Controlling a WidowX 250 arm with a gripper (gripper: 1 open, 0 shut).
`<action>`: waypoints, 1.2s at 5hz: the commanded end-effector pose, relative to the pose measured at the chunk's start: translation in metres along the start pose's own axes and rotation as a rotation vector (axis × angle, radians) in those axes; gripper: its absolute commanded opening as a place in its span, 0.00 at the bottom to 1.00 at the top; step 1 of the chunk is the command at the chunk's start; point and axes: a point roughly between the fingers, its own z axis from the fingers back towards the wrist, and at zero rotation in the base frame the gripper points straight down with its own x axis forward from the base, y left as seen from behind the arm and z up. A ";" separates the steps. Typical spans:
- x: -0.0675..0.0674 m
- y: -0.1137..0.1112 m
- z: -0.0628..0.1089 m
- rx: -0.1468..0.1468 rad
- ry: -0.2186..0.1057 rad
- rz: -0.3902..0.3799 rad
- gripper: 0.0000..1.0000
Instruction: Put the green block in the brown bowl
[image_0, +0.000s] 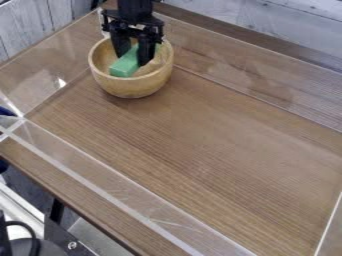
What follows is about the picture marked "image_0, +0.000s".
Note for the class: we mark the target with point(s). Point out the black metal bracket with screw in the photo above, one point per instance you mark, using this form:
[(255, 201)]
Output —
[(64, 240)]

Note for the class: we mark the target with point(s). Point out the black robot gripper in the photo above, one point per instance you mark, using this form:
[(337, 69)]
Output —
[(132, 21)]

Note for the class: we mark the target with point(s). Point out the clear acrylic tray enclosure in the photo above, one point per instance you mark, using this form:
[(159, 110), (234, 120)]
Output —
[(220, 167)]

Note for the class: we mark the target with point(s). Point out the brown wooden bowl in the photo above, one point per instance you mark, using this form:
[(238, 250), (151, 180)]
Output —
[(146, 81)]

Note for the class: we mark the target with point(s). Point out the black table leg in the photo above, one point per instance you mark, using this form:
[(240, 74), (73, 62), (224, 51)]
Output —
[(56, 211)]

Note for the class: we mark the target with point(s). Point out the green rectangular block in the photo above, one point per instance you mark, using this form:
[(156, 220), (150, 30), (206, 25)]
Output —
[(126, 66)]

